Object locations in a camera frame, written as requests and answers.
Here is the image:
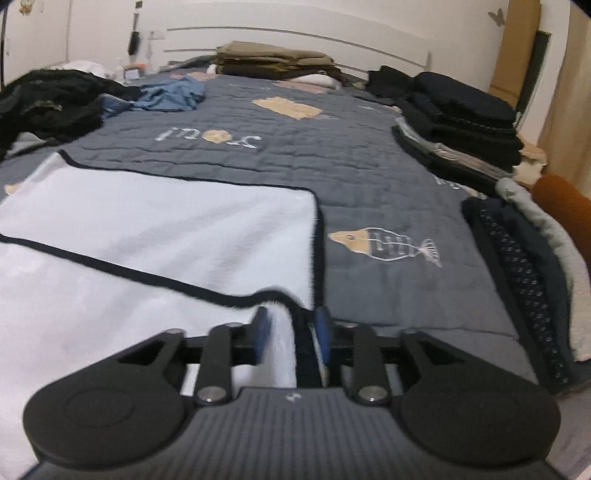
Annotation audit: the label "folded clothes with orange roll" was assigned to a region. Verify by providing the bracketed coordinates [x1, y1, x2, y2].
[495, 178, 591, 361]

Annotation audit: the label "crumpled blue garment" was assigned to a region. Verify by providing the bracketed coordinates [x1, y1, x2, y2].
[131, 74, 207, 114]

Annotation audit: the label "grey quilted bedspread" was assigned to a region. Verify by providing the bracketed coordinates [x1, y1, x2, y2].
[0, 69, 555, 398]

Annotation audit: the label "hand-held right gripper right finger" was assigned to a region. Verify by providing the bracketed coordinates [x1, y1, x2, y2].
[314, 307, 483, 407]

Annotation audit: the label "white folded cloth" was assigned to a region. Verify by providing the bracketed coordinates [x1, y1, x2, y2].
[288, 74, 342, 90]

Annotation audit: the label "printed white towel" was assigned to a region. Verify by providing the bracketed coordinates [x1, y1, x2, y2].
[0, 150, 326, 472]

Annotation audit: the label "white bedding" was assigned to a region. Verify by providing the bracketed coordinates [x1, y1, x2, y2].
[48, 60, 118, 79]

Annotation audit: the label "blue denim garment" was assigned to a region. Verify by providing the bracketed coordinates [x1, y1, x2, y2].
[99, 95, 139, 120]

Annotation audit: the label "white cabinet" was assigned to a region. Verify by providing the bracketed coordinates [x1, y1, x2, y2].
[0, 0, 72, 79]

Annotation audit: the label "beige crumpled cloth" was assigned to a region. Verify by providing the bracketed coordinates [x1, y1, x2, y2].
[513, 142, 549, 185]

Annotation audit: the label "dark flat panel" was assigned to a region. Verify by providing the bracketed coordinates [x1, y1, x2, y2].
[516, 31, 552, 134]

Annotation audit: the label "pile of black clothes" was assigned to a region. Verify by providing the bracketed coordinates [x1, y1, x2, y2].
[0, 69, 141, 162]

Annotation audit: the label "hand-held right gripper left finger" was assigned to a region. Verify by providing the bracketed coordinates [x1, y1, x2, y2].
[111, 307, 271, 407]

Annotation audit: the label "stack of black folded clothes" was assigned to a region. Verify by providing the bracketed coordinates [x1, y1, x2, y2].
[392, 71, 525, 185]

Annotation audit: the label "dark dotted folded garment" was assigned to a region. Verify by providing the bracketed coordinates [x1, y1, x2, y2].
[462, 196, 578, 395]

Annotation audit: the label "white headboard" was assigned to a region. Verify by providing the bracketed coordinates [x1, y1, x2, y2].
[164, 25, 432, 75]

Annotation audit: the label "orange rolled cloth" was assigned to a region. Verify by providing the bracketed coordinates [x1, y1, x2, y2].
[531, 174, 591, 252]

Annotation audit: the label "beige curtain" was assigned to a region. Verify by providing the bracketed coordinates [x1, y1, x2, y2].
[538, 0, 591, 204]

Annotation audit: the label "crumpled black garment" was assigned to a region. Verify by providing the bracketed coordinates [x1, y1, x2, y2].
[367, 66, 421, 100]

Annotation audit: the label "brown cardboard panel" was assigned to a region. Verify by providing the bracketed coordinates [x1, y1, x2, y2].
[489, 0, 542, 97]

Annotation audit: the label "stack of khaki folded clothes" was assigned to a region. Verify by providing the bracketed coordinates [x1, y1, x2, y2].
[215, 41, 342, 84]

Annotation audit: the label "black wall-hung device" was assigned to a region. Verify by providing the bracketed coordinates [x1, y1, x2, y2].
[128, 13, 142, 56]

